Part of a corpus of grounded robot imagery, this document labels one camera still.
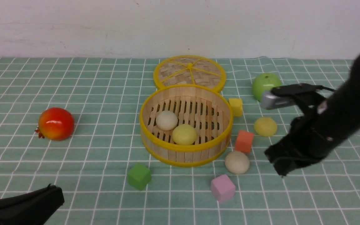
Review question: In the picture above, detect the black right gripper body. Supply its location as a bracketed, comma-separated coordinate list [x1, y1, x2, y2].
[288, 94, 360, 163]

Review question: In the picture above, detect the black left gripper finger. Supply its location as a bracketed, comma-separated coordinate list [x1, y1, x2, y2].
[0, 184, 65, 225]

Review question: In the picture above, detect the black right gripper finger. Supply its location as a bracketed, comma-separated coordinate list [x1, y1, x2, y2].
[264, 137, 318, 177]

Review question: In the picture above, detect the yellow bun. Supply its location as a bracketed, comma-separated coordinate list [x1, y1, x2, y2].
[172, 124, 198, 145]
[254, 117, 278, 137]

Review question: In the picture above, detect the white bun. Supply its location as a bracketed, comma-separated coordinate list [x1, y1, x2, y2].
[224, 151, 250, 175]
[156, 111, 178, 131]

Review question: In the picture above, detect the yellow bun front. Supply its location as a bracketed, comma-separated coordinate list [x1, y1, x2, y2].
[172, 124, 198, 145]

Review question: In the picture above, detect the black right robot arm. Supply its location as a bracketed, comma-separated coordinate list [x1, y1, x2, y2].
[261, 55, 360, 176]

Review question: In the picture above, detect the bamboo steamer tray yellow rim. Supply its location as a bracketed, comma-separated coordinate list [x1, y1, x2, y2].
[139, 84, 234, 168]

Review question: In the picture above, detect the woven bamboo steamer lid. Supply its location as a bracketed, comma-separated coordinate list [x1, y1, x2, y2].
[153, 55, 226, 93]

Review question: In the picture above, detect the orange cube block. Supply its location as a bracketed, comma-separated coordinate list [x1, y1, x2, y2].
[234, 130, 254, 155]

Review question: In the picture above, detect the pink cube block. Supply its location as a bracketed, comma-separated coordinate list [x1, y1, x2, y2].
[210, 174, 236, 203]

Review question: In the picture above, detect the yellow cube block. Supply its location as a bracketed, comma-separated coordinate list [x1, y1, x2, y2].
[228, 98, 244, 117]

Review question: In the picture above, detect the green apple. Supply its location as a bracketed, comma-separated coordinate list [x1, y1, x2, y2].
[252, 73, 283, 102]

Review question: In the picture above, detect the red pomegranate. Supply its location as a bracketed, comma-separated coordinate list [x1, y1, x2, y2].
[35, 107, 75, 141]

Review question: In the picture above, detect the green checkered tablecloth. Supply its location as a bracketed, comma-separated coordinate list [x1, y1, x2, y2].
[0, 57, 360, 225]

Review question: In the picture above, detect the green cube block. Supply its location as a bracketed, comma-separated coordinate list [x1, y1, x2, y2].
[127, 163, 152, 191]

